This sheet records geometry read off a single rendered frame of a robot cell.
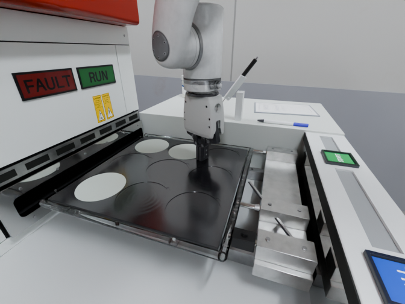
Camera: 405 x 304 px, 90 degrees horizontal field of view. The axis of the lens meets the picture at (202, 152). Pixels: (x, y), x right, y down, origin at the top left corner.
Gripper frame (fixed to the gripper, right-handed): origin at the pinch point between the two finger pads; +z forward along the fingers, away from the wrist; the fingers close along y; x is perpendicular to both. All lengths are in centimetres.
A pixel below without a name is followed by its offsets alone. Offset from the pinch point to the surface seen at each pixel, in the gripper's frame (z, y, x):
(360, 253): -3.9, -35.1, 11.3
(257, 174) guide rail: 7.7, -10.3, -11.8
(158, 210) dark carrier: 2.0, -7.7, 19.5
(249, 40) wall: -31, 71, -128
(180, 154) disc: 1.9, 5.9, 2.7
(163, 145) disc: 2.0, 14.2, 2.3
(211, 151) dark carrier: 2.1, 1.3, -5.2
